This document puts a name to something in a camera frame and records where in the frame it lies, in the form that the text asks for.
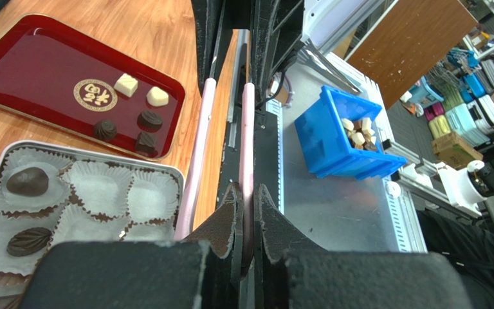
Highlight silver chocolate tin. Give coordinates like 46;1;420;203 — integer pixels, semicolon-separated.
0;140;184;296

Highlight dark striped oval chocolate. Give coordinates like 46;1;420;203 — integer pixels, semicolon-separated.
137;110;163;132

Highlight pink metal tongs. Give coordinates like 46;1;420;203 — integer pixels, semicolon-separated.
173;77;257;277

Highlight white square chocolate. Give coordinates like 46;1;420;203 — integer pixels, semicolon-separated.
114;73;139;98

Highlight brown wooden board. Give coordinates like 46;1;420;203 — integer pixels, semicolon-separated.
346;0;477;108

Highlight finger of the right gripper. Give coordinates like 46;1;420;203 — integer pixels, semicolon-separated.
191;0;226;92
250;0;304;103

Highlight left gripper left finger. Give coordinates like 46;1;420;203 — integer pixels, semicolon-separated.
19;183;243;308

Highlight dark textured chocolate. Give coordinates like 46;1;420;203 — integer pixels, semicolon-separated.
6;167;49;197

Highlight dark striped square chocolate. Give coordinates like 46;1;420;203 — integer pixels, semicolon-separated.
134;131;158;156

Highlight white shell chocolate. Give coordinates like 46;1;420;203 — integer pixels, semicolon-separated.
146;86;169;107

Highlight dark round swirl chocolate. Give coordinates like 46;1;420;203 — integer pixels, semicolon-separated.
93;119;118;142

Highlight dark square chocolate top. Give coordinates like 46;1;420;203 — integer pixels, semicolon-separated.
0;294;21;309

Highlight blue plastic crate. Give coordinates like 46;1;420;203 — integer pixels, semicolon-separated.
294;86;407;180

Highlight red lacquer tray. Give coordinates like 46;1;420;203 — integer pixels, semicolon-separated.
0;14;186;161

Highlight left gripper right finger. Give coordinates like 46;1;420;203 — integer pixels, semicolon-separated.
253;184;471;308

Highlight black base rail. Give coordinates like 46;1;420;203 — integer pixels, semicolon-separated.
214;107;283;215

